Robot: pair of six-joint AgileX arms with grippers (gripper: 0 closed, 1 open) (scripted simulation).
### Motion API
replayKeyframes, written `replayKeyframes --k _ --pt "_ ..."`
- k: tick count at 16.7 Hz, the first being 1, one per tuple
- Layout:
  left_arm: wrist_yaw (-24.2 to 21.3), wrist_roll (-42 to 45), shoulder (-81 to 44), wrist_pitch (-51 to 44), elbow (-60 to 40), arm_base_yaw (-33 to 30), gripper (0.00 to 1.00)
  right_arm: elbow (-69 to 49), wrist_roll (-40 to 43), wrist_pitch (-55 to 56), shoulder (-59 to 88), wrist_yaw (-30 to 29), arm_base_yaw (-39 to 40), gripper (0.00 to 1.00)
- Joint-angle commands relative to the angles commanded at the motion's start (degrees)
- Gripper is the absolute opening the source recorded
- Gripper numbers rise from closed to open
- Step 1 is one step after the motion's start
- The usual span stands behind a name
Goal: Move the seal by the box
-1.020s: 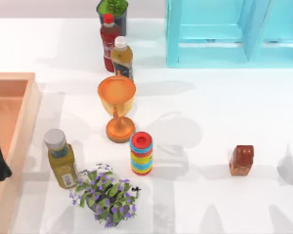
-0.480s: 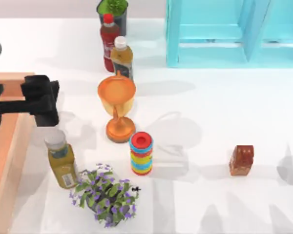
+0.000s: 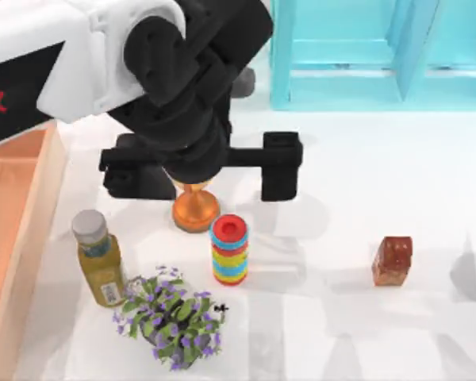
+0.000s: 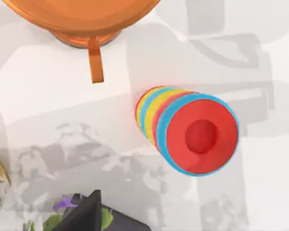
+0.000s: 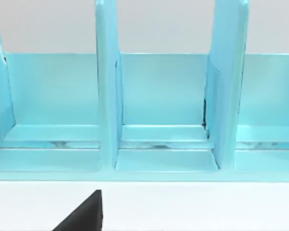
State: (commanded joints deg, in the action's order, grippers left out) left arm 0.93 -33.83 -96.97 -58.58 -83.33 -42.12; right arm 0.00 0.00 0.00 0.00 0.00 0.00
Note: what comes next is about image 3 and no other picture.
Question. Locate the orange trophy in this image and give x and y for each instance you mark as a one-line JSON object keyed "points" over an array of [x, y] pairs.
{"points": [[195, 210]]}

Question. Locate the grey rounded box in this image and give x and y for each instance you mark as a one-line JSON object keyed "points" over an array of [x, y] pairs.
{"points": [[244, 82]]}

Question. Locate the yellow bottle with grey cap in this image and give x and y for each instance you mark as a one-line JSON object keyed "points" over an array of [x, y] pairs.
{"points": [[101, 266]]}

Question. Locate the stack of coloured rings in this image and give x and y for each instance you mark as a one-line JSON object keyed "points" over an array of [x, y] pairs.
{"points": [[230, 254]]}

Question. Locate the shallow salmon-coloured box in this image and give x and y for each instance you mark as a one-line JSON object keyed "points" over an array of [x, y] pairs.
{"points": [[20, 222]]}

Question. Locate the light blue rack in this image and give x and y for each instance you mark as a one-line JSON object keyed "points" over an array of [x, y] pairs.
{"points": [[341, 55]]}

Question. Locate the purple flowering plant pot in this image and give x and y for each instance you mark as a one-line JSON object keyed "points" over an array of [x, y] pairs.
{"points": [[170, 317]]}

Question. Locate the brown bread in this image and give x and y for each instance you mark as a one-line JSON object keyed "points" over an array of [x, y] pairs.
{"points": [[392, 262]]}

